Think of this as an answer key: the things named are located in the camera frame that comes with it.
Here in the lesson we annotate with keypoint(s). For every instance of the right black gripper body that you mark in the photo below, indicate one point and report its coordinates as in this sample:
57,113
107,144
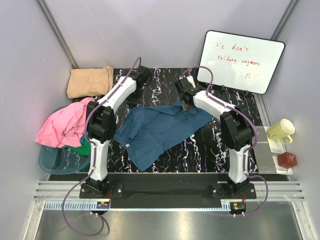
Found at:
185,107

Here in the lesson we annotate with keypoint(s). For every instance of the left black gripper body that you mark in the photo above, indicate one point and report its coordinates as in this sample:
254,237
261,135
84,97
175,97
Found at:
135,98

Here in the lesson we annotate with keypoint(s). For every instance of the blue t shirt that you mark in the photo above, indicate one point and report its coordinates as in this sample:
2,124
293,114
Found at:
147,132

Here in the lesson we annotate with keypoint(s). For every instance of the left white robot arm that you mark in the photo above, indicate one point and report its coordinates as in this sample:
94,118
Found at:
100,126

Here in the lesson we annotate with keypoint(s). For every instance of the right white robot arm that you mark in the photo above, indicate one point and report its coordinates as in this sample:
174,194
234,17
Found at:
237,131

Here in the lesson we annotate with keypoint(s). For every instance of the white paper stack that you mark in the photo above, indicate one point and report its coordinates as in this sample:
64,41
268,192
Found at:
277,148

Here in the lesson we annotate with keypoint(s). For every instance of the folded beige t shirt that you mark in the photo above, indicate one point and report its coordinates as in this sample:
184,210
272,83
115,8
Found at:
90,82

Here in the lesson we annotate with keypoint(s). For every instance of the white whiteboard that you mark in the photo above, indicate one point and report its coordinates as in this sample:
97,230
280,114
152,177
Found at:
239,62

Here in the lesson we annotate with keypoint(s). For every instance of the green t shirt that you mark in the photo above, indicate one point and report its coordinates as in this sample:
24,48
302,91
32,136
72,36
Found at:
84,149

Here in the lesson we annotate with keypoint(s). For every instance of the pink t shirt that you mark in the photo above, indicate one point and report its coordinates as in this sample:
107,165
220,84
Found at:
65,127

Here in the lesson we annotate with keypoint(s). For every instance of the teal plastic basket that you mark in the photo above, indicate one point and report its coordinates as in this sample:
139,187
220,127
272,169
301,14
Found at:
60,161

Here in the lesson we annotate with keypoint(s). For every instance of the yellow green mug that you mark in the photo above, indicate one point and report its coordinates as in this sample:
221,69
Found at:
281,131

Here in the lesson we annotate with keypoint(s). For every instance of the grey setup guide booklet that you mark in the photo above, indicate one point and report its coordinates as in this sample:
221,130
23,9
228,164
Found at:
262,152

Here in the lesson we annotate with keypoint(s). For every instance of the red brown box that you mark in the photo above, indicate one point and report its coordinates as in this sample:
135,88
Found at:
287,160

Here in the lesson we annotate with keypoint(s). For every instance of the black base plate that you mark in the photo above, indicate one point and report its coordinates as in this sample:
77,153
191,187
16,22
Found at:
212,185

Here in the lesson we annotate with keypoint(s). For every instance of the aluminium rail frame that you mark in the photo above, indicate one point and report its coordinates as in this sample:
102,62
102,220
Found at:
52,194

